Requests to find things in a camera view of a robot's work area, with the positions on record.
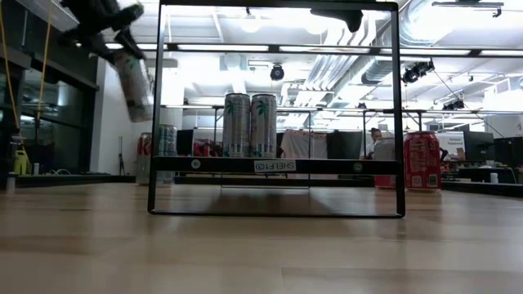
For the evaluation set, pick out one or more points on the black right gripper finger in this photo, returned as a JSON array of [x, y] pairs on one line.
[[347, 17]]

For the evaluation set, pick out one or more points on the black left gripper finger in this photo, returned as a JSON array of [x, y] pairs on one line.
[[128, 16], [128, 45]]

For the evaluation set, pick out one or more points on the tall silver palm-print can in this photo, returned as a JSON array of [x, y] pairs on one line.
[[135, 90], [236, 126], [263, 126]]

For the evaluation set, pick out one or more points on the blue silver energy drink can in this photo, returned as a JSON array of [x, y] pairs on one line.
[[168, 141]]

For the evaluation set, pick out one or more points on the wooden shelf with black frame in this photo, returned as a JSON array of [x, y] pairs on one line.
[[327, 166]]

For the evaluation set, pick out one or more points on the red cola can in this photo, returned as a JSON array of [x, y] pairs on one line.
[[423, 159]]

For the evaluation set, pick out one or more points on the black ceiling spotlight cluster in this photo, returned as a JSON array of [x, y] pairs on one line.
[[453, 105], [417, 71]]

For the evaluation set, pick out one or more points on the black round ceiling speaker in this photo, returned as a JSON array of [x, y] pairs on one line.
[[277, 72]]

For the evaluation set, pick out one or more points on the thin black stand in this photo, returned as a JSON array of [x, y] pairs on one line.
[[121, 155]]

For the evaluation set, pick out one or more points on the black computer monitor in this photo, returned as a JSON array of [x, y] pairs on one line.
[[510, 151], [478, 145], [184, 143]]

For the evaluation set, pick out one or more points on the silver diet cola can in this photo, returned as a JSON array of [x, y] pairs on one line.
[[144, 159]]

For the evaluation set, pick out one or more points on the person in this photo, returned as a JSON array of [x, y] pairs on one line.
[[375, 135]]

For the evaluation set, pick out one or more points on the red and white box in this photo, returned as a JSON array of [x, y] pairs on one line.
[[202, 148]]

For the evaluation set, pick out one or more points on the black partition panel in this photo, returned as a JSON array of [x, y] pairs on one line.
[[345, 145]]

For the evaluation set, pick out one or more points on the white dotted cloth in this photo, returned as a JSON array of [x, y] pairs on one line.
[[303, 143]]

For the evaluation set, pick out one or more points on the small white cup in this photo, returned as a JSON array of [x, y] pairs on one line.
[[36, 168], [493, 177]]

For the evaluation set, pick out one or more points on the yellow plastic container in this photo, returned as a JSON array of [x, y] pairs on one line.
[[21, 162]]

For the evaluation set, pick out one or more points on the white sign board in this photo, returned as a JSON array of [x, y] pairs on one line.
[[449, 143]]

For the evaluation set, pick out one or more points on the silver ventilation duct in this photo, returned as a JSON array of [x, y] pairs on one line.
[[378, 69]]

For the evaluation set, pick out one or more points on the dark ceiling rail fixture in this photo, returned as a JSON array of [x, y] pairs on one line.
[[466, 5]]

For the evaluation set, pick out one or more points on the black table frame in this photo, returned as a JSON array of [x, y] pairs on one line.
[[61, 179]]

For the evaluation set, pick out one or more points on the white cylinder post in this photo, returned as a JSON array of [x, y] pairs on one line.
[[10, 183]]

